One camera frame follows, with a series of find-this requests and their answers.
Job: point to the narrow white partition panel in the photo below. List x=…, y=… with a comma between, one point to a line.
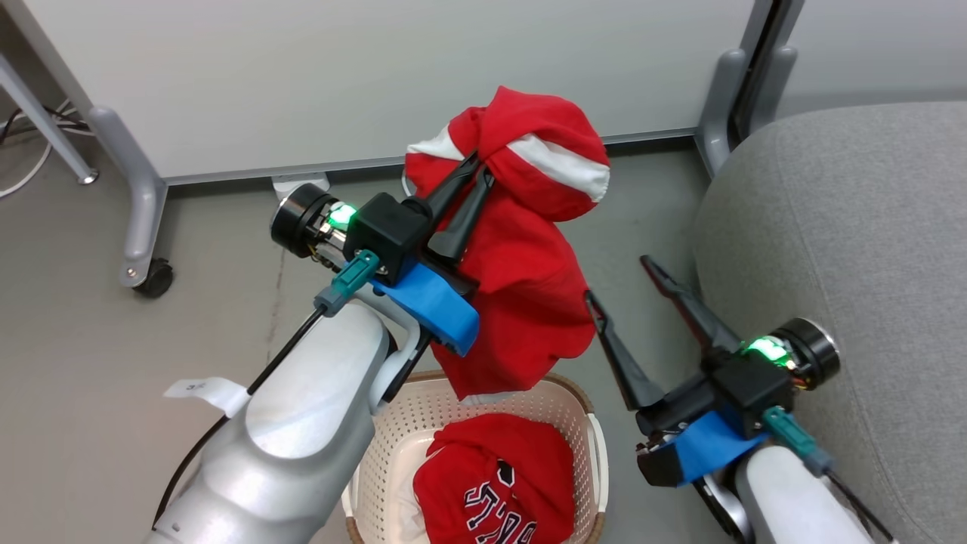
x=876, y=53

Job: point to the large white partition panel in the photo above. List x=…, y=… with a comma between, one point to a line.
x=378, y=75

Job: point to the grey partition foot with caster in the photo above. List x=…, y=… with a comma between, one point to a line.
x=140, y=204

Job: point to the grey metal table leg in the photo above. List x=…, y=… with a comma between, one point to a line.
x=45, y=125

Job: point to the white paper tag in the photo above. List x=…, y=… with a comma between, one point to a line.
x=208, y=390

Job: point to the red garment with lettering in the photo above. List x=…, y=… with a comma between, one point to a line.
x=498, y=483

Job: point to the cream perforated laundry basket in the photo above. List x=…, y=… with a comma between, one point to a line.
x=559, y=423

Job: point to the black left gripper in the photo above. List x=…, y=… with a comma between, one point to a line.
x=389, y=230

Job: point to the grey fabric sofa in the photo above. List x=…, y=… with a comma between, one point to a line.
x=854, y=249

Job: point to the black caster wheel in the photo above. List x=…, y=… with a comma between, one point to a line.
x=155, y=278

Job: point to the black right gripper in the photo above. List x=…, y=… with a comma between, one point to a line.
x=744, y=389

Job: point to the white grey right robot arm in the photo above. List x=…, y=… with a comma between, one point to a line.
x=793, y=502

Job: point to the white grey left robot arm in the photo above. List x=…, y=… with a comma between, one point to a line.
x=302, y=423

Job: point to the white power adapter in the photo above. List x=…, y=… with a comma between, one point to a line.
x=301, y=186

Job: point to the red garment wide white band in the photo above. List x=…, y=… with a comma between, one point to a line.
x=521, y=264

